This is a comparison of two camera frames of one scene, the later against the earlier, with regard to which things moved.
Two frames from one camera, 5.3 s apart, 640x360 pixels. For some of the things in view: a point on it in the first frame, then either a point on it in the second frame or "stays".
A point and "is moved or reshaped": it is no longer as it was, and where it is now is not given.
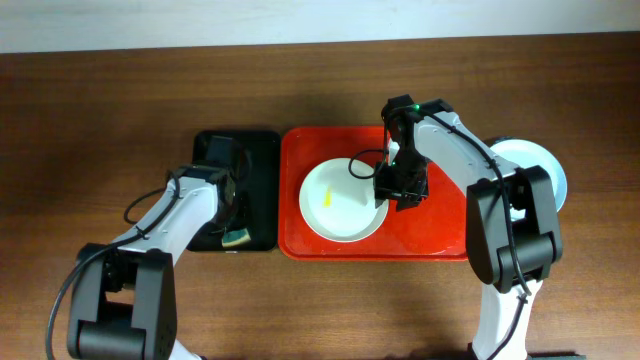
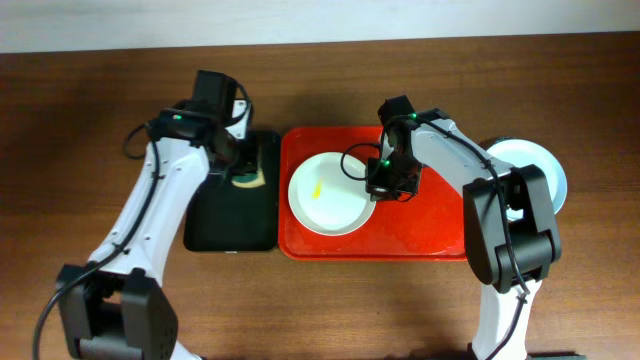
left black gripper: (244, 216) → (251, 163)
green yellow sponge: (234, 237) → (250, 180)
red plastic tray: (433, 230) stays
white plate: (338, 201) is moved or reshaped
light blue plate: (523, 154) stays
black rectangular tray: (255, 208) stays
